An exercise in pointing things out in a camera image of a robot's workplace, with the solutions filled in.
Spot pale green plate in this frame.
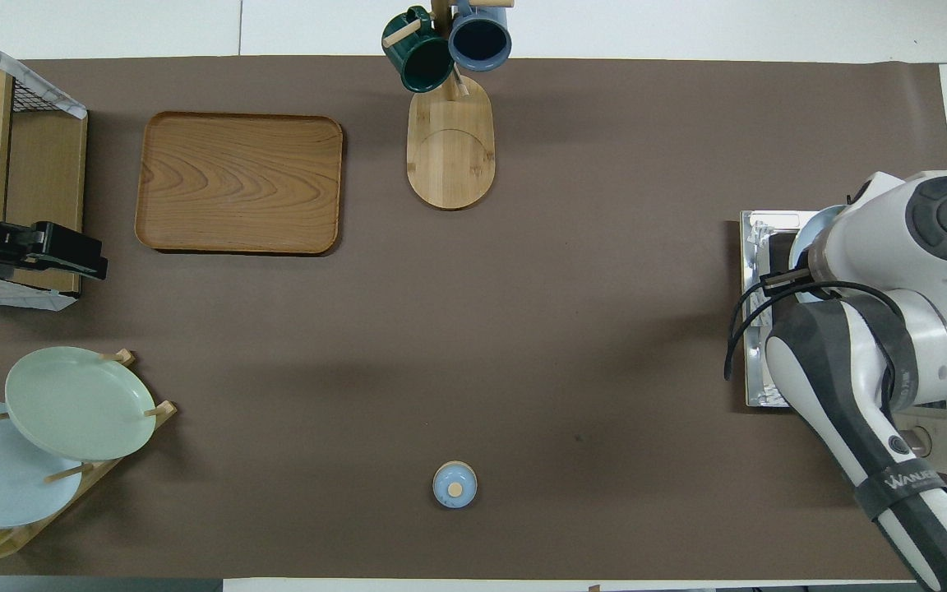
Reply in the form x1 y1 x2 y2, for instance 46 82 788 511
5 346 157 462

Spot brown table mat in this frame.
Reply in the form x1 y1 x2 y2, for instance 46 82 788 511
0 56 947 580

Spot rectangular wooden tray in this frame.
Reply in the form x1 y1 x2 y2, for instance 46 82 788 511
135 112 344 256

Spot blue striped mug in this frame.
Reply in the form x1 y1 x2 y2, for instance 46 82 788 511
447 0 513 72

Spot wooden plate rack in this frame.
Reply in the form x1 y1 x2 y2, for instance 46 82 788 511
0 349 178 564

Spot wooden mug tree stand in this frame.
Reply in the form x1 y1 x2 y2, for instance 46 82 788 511
383 0 515 211

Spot small blue lid wooden knob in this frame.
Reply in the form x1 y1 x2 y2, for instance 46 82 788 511
432 461 478 509

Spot wooden stepped shelf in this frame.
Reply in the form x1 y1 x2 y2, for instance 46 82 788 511
0 62 88 295

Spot dark green mug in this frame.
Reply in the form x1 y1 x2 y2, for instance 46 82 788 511
381 7 455 93

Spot light blue serving plate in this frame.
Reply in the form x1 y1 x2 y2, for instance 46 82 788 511
790 206 846 307

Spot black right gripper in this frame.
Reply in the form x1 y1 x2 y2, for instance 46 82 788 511
760 234 813 297

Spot black wire basket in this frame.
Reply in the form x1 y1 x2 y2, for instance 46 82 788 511
0 39 59 114

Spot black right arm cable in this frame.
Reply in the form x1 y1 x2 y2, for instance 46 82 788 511
724 280 902 412

